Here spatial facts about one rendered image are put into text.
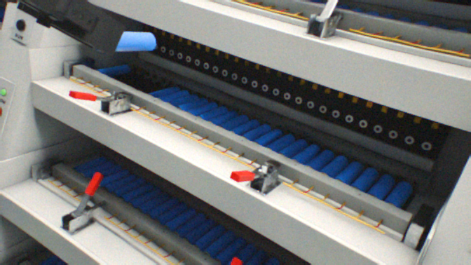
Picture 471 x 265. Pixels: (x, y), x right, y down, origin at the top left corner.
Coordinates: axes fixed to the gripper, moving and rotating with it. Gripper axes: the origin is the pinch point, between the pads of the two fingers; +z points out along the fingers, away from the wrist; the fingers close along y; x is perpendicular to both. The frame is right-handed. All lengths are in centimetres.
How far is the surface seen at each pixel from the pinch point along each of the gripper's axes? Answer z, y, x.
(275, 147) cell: 28.3, -10.1, 2.4
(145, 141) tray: 21.4, 5.0, 9.1
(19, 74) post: 21.5, 32.9, 8.6
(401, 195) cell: 29.4, -26.2, 1.5
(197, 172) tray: 21.5, -4.3, 9.5
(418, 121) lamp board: 33.4, -24.2, -8.1
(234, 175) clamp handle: 15.0, -12.3, 7.2
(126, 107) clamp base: 24.3, 13.3, 6.1
